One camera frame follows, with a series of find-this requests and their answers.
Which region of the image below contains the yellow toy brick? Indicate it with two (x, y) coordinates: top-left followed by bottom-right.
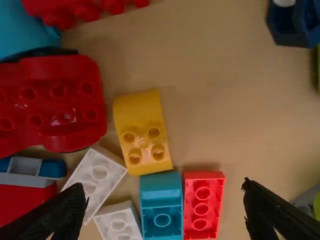
(112, 87), (175, 177)

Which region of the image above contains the tan tray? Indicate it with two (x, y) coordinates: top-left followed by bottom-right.
(0, 0), (320, 240)

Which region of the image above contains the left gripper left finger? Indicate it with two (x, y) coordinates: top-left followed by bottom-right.
(0, 182), (90, 240)

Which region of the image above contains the lime green scoop toy brick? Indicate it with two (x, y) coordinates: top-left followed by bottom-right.
(290, 184), (320, 220)

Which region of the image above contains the teal toy brick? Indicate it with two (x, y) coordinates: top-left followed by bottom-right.
(139, 171), (184, 239)
(0, 0), (62, 63)

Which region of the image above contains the long white toy brick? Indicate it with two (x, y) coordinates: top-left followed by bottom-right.
(93, 199), (144, 240)

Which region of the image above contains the dark blue toy brick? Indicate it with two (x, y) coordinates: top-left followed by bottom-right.
(265, 0), (320, 49)

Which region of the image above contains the coral red toy brick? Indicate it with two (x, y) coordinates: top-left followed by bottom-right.
(183, 170), (226, 240)

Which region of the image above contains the dark red toy brick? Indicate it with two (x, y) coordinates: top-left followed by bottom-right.
(0, 181), (58, 227)

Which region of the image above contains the blue and grey toy brick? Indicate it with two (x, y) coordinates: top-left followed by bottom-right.
(0, 156), (67, 189)

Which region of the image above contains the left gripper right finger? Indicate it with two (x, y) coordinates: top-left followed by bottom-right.
(241, 176), (320, 240)

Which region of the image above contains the red toy car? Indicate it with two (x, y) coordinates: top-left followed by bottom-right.
(0, 53), (109, 160)

